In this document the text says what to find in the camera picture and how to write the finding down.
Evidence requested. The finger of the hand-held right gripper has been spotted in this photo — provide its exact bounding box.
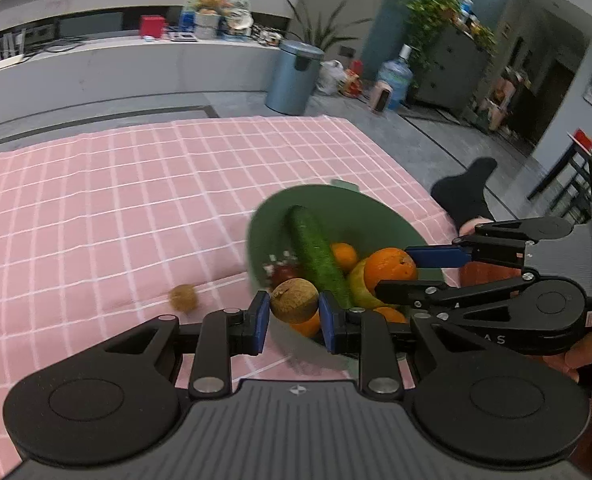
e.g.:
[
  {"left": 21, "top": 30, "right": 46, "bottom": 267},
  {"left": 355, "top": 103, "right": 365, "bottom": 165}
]
[
  {"left": 405, "top": 217, "right": 574, "bottom": 273},
  {"left": 376, "top": 272, "right": 536, "bottom": 312}
]

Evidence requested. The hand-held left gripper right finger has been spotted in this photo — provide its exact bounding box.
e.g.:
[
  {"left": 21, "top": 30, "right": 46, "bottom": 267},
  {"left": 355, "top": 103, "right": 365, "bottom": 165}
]
[{"left": 318, "top": 291, "right": 472, "bottom": 401}]

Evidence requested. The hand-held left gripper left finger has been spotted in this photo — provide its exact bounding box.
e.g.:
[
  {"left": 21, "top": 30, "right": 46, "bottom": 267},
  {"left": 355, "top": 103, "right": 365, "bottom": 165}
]
[{"left": 101, "top": 290, "right": 271, "bottom": 401}]

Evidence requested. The brown kiwi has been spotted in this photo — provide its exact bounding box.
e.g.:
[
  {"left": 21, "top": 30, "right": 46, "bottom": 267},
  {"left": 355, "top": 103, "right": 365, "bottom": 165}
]
[
  {"left": 269, "top": 279, "right": 321, "bottom": 325},
  {"left": 169, "top": 284, "right": 198, "bottom": 312}
]

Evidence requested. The large dark orange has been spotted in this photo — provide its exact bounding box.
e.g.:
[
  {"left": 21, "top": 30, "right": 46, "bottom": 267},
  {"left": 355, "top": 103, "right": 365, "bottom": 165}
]
[{"left": 363, "top": 247, "right": 419, "bottom": 295}]

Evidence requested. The green yellow mango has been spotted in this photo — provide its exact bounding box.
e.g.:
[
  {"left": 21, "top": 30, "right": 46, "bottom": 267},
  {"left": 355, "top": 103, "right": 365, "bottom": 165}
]
[{"left": 348, "top": 259, "right": 399, "bottom": 311}]

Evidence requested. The green cucumber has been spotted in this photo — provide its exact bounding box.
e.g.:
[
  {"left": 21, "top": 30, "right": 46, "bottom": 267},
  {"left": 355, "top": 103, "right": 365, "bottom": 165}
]
[{"left": 288, "top": 205, "right": 354, "bottom": 308}]

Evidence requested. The green colander bowl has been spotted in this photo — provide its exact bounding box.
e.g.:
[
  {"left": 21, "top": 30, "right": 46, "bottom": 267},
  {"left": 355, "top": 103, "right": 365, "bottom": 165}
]
[{"left": 246, "top": 178, "right": 444, "bottom": 361}]

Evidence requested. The person's right hand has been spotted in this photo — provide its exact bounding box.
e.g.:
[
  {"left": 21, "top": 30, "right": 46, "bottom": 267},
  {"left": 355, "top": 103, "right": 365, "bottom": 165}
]
[{"left": 546, "top": 330, "right": 592, "bottom": 385}]

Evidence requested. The person's black sock foot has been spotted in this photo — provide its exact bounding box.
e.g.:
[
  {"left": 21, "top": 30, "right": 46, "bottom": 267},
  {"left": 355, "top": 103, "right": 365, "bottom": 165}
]
[{"left": 430, "top": 156, "right": 499, "bottom": 233}]

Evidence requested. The dark side table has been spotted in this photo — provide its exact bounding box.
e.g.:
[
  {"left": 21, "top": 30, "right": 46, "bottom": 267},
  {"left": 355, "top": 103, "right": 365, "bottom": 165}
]
[{"left": 526, "top": 130, "right": 592, "bottom": 211}]

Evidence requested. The small pink heater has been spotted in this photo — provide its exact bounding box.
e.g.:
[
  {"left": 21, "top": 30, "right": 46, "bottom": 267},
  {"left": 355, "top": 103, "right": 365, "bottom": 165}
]
[{"left": 369, "top": 85, "right": 394, "bottom": 113}]

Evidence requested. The blue water jug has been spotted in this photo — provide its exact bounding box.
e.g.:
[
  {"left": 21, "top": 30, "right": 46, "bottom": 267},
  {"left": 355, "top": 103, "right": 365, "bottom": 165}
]
[{"left": 376, "top": 44, "right": 414, "bottom": 110}]

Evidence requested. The grey cabinet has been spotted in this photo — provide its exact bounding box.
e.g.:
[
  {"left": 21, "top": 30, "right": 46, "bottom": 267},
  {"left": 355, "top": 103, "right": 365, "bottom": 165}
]
[{"left": 416, "top": 25, "right": 491, "bottom": 118}]

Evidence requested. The red bag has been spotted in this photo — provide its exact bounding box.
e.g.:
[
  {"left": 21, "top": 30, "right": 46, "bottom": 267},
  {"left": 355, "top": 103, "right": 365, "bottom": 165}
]
[{"left": 343, "top": 60, "right": 365, "bottom": 98}]

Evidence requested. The pink checked tablecloth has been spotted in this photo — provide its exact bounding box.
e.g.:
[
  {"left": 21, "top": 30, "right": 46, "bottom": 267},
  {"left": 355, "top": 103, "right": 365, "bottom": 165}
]
[{"left": 0, "top": 115, "right": 459, "bottom": 471}]

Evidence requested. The white plastic bag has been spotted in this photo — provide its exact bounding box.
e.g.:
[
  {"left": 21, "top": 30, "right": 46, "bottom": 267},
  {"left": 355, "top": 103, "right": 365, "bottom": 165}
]
[{"left": 317, "top": 60, "right": 347, "bottom": 96}]

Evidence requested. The blue grey trash can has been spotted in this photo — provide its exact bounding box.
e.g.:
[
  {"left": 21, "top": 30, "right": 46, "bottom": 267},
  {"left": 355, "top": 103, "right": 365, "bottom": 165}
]
[{"left": 266, "top": 40, "right": 325, "bottom": 116}]

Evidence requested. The green trailing plant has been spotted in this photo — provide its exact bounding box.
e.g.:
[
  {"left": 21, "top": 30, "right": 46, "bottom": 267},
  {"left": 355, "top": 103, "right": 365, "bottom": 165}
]
[{"left": 401, "top": 0, "right": 496, "bottom": 68}]

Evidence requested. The long-leaf potted plant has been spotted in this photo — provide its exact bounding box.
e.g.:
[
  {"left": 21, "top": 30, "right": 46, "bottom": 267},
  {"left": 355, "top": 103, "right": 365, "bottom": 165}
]
[{"left": 283, "top": 0, "right": 371, "bottom": 53}]

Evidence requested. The white marble tv console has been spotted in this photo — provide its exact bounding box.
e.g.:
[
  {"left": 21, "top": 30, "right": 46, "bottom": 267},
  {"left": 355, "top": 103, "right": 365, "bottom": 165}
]
[{"left": 0, "top": 35, "right": 281, "bottom": 133}]

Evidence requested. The colourful picture board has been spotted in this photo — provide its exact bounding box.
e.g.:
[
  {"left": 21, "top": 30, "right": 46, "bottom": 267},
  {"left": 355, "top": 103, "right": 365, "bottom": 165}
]
[{"left": 183, "top": 0, "right": 251, "bottom": 36}]

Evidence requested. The white router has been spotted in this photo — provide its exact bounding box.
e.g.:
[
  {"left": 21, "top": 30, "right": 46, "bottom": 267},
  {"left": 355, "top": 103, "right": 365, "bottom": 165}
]
[{"left": 0, "top": 30, "right": 29, "bottom": 68}]

